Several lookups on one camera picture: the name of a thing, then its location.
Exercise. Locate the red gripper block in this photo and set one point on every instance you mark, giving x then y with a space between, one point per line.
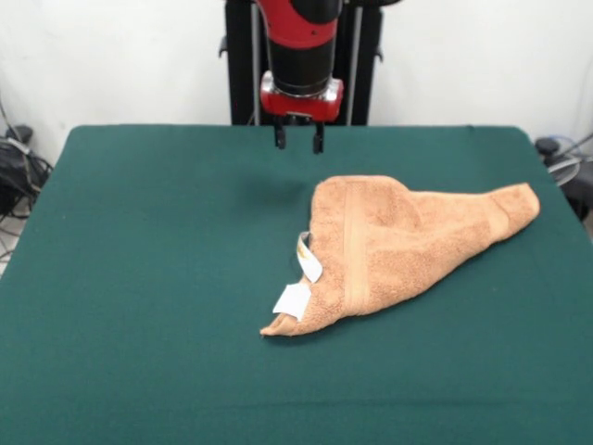
301 105

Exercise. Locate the tan terry towel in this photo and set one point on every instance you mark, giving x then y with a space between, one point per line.
398 241

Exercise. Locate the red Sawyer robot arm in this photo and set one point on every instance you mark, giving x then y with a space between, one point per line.
301 60

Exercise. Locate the dark green table cloth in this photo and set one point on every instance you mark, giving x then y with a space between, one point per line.
139 278

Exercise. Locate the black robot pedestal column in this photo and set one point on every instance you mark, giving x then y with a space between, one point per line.
241 69

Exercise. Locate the black pedestal caster foot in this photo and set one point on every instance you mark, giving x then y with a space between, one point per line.
19 133
547 146

